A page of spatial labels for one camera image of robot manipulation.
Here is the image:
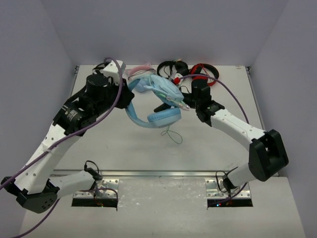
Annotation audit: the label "black headset with microphone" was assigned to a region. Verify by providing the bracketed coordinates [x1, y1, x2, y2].
[157, 59, 189, 81]

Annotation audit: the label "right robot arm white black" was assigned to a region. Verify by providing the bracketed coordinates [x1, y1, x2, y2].
[183, 86, 289, 192]

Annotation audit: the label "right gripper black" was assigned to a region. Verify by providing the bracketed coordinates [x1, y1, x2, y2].
[155, 85, 200, 118]

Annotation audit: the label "purple cable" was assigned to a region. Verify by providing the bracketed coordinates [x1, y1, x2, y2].
[178, 75, 251, 206]
[0, 57, 124, 238]

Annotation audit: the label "aluminium table edge rail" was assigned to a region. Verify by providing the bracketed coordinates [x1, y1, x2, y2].
[53, 169, 233, 178]

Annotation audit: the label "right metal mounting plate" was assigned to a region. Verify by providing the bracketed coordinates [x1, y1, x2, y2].
[205, 177, 251, 199]

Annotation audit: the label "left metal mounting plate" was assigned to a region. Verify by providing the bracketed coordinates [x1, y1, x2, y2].
[73, 178, 119, 199]

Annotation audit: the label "red black headphones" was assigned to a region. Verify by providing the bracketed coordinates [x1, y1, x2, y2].
[189, 63, 219, 86]

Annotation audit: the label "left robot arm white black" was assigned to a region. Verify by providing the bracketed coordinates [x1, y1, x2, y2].
[0, 74, 134, 214]

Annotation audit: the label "pink blue cat-ear headphones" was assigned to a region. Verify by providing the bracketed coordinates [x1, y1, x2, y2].
[125, 62, 156, 93]

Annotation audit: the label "light blue headphones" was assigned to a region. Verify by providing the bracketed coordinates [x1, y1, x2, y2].
[125, 74, 190, 129]

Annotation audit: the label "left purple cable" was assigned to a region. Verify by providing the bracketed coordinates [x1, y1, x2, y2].
[0, 57, 124, 238]

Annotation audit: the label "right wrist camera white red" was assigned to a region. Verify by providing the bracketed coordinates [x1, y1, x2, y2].
[169, 73, 183, 86]

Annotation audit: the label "metal mounting plate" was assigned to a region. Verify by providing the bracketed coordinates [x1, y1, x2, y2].
[205, 177, 251, 199]
[73, 178, 119, 199]

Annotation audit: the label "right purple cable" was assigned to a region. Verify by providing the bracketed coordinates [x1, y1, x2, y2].
[178, 75, 251, 206]

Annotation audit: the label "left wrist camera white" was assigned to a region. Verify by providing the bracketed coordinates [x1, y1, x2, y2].
[101, 60, 120, 85]

